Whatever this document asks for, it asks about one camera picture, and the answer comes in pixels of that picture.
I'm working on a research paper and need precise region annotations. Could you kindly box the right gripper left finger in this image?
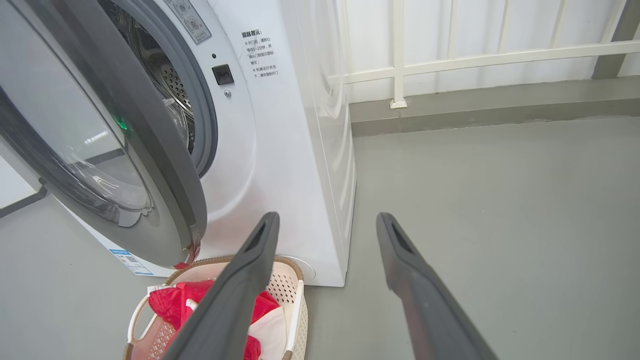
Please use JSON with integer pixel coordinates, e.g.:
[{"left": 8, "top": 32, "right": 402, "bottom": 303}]
[{"left": 162, "top": 211, "right": 281, "bottom": 360}]

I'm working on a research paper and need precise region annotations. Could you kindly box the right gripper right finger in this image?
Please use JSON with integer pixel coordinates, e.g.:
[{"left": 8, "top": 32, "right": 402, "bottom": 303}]
[{"left": 376, "top": 212, "right": 498, "bottom": 360}]

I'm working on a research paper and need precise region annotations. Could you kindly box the red and white garment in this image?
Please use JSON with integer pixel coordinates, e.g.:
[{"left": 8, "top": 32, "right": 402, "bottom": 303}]
[{"left": 147, "top": 280, "right": 287, "bottom": 360}]

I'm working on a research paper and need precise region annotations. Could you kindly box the cream perforated laundry basket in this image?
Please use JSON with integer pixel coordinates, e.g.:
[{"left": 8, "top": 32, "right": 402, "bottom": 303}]
[{"left": 122, "top": 256, "right": 309, "bottom": 360}]

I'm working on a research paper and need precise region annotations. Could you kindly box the white front-load washing machine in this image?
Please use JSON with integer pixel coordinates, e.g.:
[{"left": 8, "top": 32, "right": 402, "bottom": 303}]
[{"left": 47, "top": 0, "right": 357, "bottom": 288}]

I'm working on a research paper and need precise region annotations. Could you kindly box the grey rubber door gasket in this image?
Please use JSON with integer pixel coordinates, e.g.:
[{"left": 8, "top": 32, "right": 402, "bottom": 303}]
[{"left": 115, "top": 0, "right": 219, "bottom": 178}]

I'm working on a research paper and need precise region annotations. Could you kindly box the stainless steel washing machine drum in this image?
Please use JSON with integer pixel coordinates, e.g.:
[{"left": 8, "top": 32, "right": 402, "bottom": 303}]
[{"left": 100, "top": 0, "right": 196, "bottom": 156}]

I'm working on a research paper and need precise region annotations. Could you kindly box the white metal railing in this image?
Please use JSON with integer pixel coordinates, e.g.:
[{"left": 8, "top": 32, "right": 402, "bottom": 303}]
[{"left": 340, "top": 0, "right": 640, "bottom": 110}]

